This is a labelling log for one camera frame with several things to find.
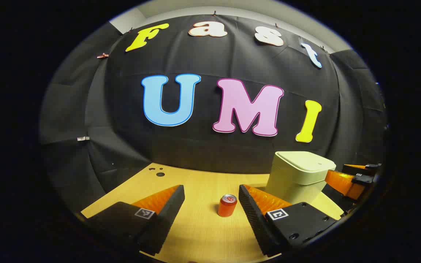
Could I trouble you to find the white desktop garbage bin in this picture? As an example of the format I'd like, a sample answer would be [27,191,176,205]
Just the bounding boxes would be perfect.
[265,151,337,205]

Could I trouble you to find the wooden desktop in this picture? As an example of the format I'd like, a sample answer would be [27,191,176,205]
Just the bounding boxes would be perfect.
[81,163,344,263]

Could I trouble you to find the black backdrop cloth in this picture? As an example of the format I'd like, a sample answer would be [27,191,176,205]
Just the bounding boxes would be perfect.
[39,15,388,216]

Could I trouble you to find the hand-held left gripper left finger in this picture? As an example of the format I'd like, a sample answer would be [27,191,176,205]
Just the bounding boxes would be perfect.
[86,184,185,256]

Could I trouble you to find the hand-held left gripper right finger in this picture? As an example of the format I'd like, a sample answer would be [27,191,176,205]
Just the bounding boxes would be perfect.
[239,184,339,257]

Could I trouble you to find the orange pop can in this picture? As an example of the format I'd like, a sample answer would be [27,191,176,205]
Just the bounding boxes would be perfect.
[217,194,238,218]

